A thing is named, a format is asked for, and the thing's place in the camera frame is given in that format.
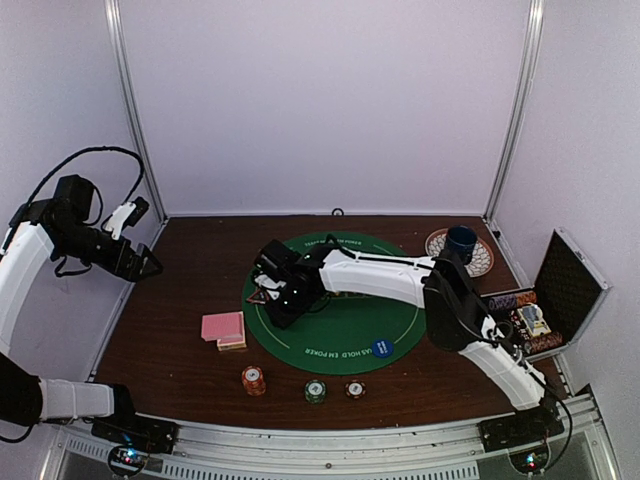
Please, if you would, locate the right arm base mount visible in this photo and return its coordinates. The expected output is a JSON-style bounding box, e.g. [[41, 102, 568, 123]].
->
[[478, 412, 565, 452]]

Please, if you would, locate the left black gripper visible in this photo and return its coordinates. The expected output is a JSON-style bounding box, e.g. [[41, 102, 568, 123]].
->
[[55, 221, 163, 282]]

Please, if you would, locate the right aluminium frame post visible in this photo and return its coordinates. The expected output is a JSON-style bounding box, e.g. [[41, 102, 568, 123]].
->
[[483, 0, 546, 224]]

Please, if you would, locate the card deck box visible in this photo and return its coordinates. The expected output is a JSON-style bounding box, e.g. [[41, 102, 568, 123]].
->
[[216, 333, 247, 352]]

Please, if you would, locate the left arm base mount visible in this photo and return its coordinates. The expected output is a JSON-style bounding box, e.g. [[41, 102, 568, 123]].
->
[[91, 415, 179, 454]]

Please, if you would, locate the red card deck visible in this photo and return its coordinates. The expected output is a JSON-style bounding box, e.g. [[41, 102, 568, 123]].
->
[[201, 312, 244, 341]]

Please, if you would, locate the aluminium frame post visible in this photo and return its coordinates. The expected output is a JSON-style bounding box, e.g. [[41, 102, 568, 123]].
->
[[104, 0, 168, 223], [483, 0, 546, 224]]

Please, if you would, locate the brown poker chip stack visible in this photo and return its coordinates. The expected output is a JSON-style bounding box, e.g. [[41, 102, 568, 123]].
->
[[345, 380, 366, 400]]

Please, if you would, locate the dark blue mug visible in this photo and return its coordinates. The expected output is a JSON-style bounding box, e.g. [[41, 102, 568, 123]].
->
[[444, 225, 478, 265]]

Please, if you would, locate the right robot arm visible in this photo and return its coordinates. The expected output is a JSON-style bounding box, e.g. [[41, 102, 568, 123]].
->
[[251, 234, 564, 442]]

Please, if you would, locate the aluminium poker chip case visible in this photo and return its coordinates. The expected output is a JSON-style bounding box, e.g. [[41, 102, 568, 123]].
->
[[483, 228, 611, 360]]

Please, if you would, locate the patterned ceramic saucer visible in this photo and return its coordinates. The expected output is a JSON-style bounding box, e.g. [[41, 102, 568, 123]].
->
[[424, 228, 495, 278]]

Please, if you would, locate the green poker chip stack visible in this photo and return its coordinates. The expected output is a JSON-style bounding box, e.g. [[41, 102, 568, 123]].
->
[[304, 379, 327, 404]]

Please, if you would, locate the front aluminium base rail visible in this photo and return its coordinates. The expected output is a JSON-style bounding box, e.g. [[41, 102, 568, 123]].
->
[[36, 394, 622, 479]]

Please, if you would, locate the round green poker mat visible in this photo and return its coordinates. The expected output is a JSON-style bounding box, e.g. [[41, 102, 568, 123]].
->
[[243, 232, 426, 375]]

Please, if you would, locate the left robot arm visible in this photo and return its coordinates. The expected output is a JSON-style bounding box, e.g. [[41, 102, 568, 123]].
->
[[1, 175, 163, 444]]

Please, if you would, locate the left aluminium frame post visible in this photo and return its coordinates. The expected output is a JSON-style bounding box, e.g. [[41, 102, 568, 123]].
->
[[104, 0, 168, 223]]

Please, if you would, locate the blue small blind button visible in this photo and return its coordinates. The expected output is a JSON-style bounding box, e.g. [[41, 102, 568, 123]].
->
[[371, 339, 394, 359]]

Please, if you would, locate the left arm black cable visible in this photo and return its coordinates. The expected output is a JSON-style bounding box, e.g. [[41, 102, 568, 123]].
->
[[24, 145, 147, 221]]

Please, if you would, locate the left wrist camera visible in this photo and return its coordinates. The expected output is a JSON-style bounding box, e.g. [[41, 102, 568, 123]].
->
[[101, 196, 149, 240]]

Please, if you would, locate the orange poker chip stack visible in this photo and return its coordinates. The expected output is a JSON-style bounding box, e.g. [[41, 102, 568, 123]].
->
[[241, 366, 266, 396]]

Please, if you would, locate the black red triangular dealer button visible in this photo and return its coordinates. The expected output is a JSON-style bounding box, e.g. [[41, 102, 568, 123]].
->
[[246, 288, 269, 305]]

